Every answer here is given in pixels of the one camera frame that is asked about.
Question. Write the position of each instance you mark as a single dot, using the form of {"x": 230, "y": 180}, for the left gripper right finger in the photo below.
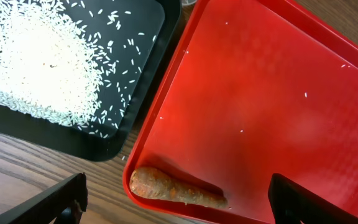
{"x": 294, "y": 204}

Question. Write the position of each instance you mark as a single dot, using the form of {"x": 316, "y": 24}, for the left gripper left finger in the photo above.
{"x": 65, "y": 202}

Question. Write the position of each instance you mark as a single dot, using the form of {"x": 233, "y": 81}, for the orange carrot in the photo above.
{"x": 152, "y": 183}

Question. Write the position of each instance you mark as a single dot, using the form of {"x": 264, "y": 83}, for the red serving tray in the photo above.
{"x": 254, "y": 88}

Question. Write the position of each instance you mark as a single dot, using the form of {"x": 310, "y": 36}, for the spilled white rice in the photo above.
{"x": 75, "y": 63}

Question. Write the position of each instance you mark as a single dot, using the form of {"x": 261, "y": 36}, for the black plastic tray bin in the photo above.
{"x": 77, "y": 143}

